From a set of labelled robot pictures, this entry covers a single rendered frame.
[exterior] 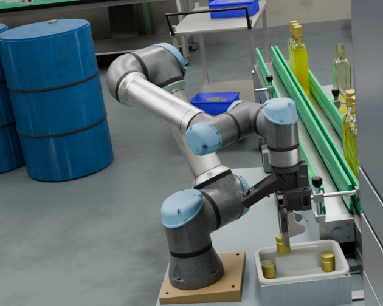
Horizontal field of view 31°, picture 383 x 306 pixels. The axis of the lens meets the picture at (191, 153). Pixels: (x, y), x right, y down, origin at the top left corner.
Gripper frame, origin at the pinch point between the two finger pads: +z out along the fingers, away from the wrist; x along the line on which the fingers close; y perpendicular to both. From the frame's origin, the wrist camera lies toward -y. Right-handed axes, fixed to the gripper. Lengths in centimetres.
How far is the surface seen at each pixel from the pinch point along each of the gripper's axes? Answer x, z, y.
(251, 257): 22.3, 16.9, -7.7
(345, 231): 13.0, 7.0, 17.7
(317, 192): 13.2, -5.1, 11.1
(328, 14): 653, 71, 128
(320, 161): 55, 4, 19
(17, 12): 591, 15, -209
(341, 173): 26.1, -4.0, 19.9
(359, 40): -74, -65, 5
